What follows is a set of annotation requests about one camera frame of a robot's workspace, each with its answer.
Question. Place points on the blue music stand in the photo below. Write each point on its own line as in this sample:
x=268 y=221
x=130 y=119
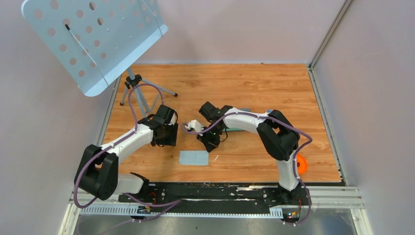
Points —
x=96 y=41

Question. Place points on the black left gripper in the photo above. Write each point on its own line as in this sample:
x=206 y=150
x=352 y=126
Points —
x=171 y=141

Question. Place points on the light blue cleaning cloth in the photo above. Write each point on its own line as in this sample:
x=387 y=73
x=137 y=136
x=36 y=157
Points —
x=194 y=157

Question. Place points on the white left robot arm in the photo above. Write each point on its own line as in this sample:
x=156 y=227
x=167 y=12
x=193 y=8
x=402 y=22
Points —
x=98 y=172

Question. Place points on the orange tape dispenser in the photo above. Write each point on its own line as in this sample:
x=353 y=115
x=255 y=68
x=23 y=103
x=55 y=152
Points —
x=302 y=165

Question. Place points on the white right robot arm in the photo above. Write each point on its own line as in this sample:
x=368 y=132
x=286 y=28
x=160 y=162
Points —
x=274 y=130

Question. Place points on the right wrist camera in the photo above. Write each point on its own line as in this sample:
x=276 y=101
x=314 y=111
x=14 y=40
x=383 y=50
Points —
x=194 y=126

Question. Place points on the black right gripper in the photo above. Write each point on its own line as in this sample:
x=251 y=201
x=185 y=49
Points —
x=202 y=136

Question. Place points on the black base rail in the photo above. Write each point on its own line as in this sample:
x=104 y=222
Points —
x=220 y=198

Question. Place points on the grey glasses case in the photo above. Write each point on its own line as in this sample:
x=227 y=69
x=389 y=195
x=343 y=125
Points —
x=239 y=121

